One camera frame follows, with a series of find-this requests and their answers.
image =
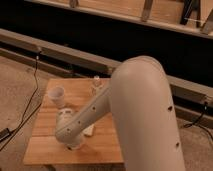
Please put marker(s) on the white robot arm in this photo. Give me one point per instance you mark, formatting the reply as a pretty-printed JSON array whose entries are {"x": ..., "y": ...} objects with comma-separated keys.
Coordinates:
[{"x": 139, "y": 97}]

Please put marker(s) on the white paper cup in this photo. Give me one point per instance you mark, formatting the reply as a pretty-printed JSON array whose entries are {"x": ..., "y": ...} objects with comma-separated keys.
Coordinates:
[{"x": 56, "y": 95}]

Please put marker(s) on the black device on floor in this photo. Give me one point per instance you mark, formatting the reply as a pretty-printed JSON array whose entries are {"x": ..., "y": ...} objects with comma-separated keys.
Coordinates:
[{"x": 4, "y": 134}]

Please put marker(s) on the grey metal rail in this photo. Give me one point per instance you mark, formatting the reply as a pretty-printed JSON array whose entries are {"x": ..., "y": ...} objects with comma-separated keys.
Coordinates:
[{"x": 180, "y": 87}]

